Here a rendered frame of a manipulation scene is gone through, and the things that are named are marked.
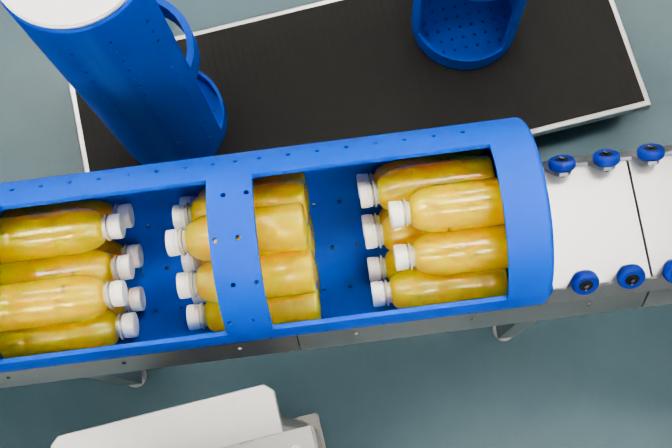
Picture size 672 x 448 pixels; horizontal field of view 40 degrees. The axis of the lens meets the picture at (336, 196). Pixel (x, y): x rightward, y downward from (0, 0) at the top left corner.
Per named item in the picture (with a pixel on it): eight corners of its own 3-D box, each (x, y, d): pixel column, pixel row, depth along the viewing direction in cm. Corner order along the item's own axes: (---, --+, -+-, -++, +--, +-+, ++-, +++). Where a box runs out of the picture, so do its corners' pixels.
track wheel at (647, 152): (668, 160, 152) (669, 149, 151) (642, 163, 152) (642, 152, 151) (659, 150, 156) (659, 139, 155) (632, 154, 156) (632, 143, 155)
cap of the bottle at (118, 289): (116, 288, 139) (128, 286, 139) (116, 311, 137) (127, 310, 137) (109, 276, 135) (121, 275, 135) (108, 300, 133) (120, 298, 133)
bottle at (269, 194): (304, 182, 143) (187, 196, 143) (302, 176, 136) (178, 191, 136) (310, 226, 142) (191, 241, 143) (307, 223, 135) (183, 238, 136)
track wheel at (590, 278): (601, 274, 146) (597, 266, 148) (573, 278, 146) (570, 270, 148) (599, 295, 149) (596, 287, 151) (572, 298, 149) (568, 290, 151)
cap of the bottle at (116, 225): (109, 242, 138) (121, 241, 138) (105, 217, 137) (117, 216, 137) (115, 236, 142) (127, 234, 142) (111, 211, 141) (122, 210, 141)
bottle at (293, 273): (318, 302, 135) (193, 318, 135) (315, 269, 141) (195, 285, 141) (312, 267, 131) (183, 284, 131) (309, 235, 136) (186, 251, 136)
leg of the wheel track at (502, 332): (516, 339, 242) (563, 306, 181) (494, 342, 242) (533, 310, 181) (512, 317, 243) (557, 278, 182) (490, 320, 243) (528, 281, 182)
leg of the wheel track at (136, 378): (147, 386, 242) (71, 368, 182) (126, 388, 243) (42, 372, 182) (146, 364, 244) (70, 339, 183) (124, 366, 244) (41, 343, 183)
